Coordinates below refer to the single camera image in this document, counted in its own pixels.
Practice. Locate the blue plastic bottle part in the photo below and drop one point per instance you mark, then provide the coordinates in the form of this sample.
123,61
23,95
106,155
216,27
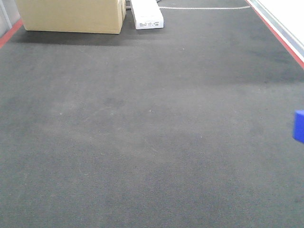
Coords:
298,130

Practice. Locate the white long carton box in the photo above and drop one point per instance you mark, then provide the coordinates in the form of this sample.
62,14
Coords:
146,14

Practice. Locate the large cardboard box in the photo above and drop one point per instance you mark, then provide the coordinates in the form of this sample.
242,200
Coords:
82,16

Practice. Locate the grey conveyor side rail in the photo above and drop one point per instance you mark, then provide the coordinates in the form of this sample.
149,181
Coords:
286,19

